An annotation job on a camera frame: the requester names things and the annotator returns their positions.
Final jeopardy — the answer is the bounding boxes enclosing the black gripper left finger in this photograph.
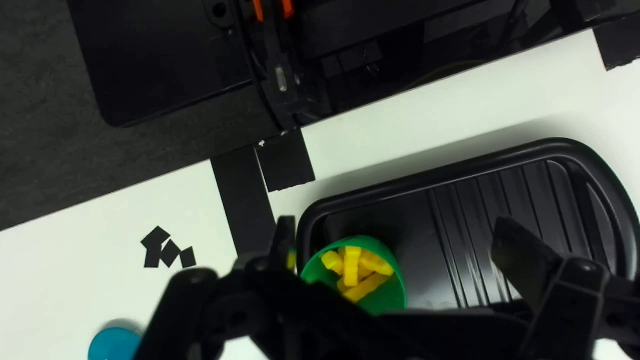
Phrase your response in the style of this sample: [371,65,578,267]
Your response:
[135,217,303,360]

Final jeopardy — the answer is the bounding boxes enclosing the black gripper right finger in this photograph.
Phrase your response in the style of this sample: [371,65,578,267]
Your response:
[491,218,640,360]

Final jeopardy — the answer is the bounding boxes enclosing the yellow toy fry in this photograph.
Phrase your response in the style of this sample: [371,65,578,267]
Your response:
[360,253,393,277]
[344,247,362,287]
[338,274,388,303]
[322,250,344,274]

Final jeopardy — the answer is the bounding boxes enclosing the green plastic cup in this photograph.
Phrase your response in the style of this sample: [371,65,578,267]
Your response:
[299,237,408,316]

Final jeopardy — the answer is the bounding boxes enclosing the black tape pieces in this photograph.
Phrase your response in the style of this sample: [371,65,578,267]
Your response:
[140,227,196,268]

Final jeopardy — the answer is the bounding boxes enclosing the blue round lid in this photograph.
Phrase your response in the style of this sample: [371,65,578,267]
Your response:
[85,322,141,360]

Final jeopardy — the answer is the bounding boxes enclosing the black plastic tray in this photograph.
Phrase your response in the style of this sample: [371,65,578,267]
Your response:
[297,139,640,311]

